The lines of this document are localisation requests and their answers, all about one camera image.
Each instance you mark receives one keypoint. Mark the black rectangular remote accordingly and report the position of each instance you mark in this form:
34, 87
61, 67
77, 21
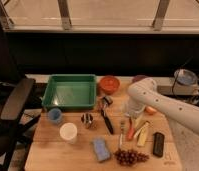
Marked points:
158, 145

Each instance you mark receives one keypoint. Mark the green plastic tray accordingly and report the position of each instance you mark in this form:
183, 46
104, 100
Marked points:
70, 91

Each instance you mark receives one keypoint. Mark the bunch of red grapes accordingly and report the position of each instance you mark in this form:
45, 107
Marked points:
130, 157

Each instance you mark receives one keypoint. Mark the white plastic cup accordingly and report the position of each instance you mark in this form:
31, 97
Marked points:
68, 132

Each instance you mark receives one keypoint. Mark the small blue cup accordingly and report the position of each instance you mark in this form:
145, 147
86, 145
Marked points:
55, 115

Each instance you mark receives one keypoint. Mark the peach apple fruit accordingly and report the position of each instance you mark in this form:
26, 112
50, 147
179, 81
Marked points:
150, 110

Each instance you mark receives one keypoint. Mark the blue sponge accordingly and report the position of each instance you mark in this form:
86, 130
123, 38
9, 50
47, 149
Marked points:
100, 149

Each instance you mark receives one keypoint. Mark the orange bowl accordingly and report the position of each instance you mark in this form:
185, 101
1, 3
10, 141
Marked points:
109, 84

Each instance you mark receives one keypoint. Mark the black office chair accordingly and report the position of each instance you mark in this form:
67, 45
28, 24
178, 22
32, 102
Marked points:
16, 92

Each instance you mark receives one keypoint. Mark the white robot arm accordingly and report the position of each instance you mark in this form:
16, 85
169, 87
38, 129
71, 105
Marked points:
145, 92

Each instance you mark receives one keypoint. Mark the silver fork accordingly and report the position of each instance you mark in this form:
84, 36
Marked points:
122, 128

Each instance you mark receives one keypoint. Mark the purple bowl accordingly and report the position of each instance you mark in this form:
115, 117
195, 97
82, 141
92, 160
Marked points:
138, 78

